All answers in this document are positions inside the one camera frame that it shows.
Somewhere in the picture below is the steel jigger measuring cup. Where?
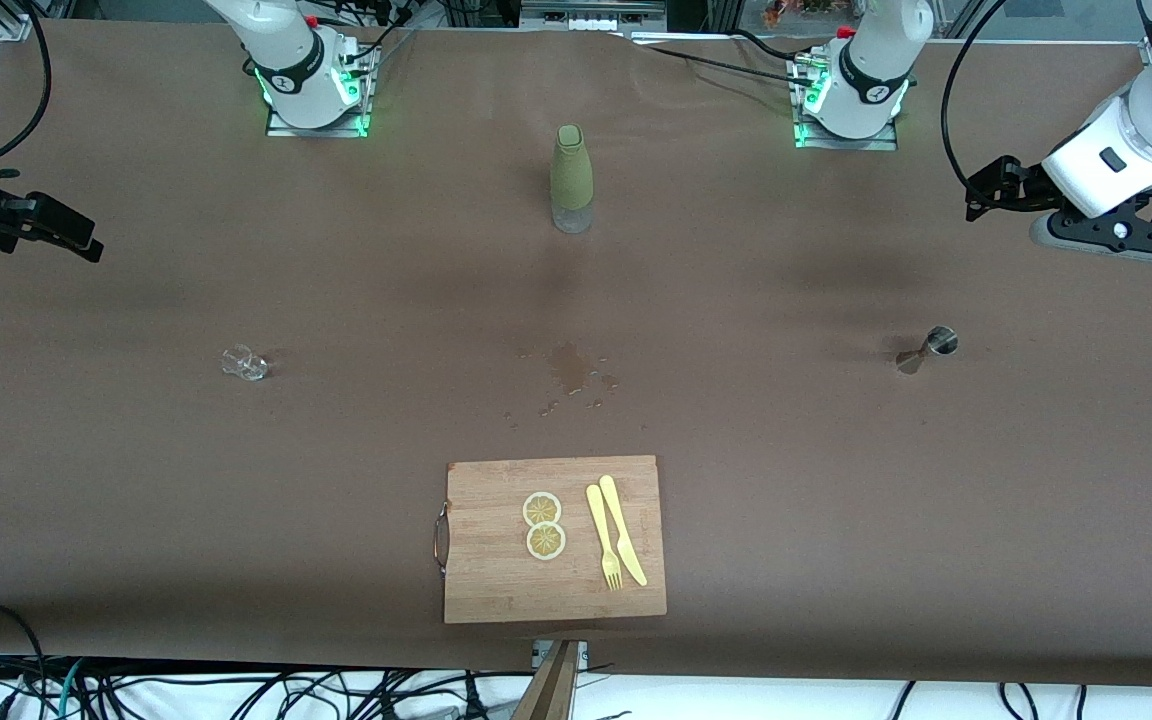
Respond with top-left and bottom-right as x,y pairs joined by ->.
896,325 -> 959,376

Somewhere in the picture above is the small clear glass cup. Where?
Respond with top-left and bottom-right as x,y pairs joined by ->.
221,345 -> 270,383

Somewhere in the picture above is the orange red background object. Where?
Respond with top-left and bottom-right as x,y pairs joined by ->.
764,0 -> 857,26

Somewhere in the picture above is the brown table cover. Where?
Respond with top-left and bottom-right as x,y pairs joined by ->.
0,18 -> 1152,691

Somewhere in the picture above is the olive green bottle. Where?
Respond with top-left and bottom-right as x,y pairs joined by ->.
550,124 -> 595,235

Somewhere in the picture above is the grey power strip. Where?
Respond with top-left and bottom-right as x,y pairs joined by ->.
521,0 -> 667,31

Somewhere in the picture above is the yellow plastic knife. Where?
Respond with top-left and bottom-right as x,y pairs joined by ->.
599,475 -> 649,587

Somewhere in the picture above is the yellow plastic fork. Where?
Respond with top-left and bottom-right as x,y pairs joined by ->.
586,484 -> 624,591

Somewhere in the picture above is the wooden cutting board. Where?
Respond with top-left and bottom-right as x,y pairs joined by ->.
433,455 -> 668,625

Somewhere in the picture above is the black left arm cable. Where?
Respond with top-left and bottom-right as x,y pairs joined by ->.
940,0 -> 1002,196

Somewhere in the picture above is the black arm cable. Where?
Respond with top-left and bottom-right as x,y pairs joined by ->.
940,0 -> 1002,196
0,0 -> 53,166

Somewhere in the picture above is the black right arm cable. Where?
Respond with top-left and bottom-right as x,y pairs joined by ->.
0,0 -> 53,166

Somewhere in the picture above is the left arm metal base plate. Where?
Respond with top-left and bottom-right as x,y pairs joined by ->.
791,50 -> 902,151

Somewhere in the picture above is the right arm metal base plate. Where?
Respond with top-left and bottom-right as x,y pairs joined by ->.
266,40 -> 379,139

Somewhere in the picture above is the black base cable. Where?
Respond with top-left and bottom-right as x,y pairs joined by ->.
626,30 -> 817,91

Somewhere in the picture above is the teal floor cable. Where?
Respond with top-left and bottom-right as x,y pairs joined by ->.
54,658 -> 87,720

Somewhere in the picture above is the small metal bracket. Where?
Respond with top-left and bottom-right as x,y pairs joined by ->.
533,640 -> 589,671

